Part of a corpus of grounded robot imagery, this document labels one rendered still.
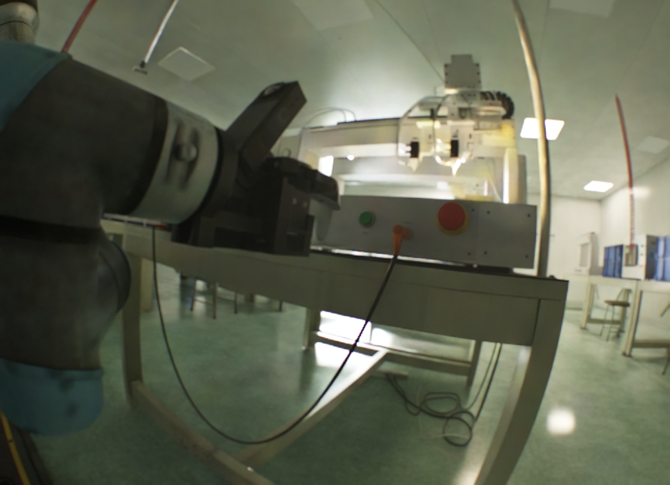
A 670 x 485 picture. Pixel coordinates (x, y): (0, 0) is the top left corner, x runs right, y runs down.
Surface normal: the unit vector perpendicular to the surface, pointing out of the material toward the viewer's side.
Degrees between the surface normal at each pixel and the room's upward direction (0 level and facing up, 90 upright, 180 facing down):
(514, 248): 90
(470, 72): 90
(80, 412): 93
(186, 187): 118
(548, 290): 90
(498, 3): 180
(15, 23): 64
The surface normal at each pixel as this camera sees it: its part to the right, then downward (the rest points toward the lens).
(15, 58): 0.81, -0.42
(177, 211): 0.44, 0.83
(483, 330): -0.45, -0.11
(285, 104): 0.88, 0.08
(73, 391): 0.96, 0.15
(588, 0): -0.12, 0.99
